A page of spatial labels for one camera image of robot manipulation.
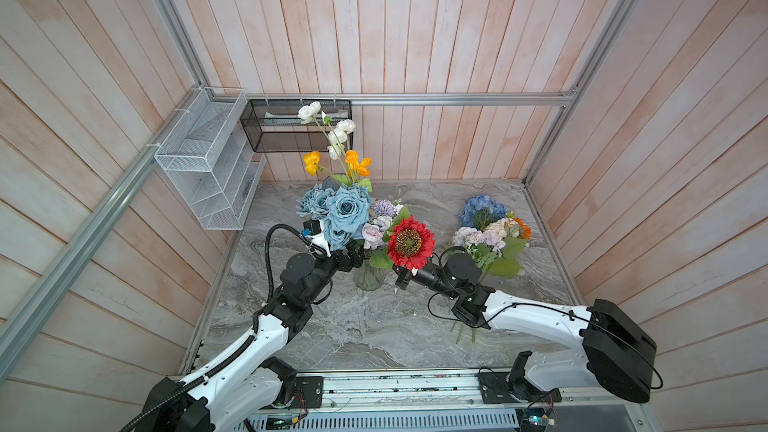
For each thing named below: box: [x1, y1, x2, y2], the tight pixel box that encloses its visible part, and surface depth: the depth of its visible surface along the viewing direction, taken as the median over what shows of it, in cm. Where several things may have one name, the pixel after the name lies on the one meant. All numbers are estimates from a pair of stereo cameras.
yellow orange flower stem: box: [303, 150, 373, 193], surface depth 75 cm
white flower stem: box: [297, 101, 356, 176], surface depth 76 cm
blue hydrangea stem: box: [458, 195, 510, 230], surface depth 103 cm
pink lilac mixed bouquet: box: [362, 199, 404, 250], surface depth 72 cm
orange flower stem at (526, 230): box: [514, 217, 533, 240], surface depth 100 cm
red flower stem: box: [370, 206, 436, 271], surface depth 55 cm
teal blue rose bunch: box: [296, 184, 372, 251], surface depth 62 cm
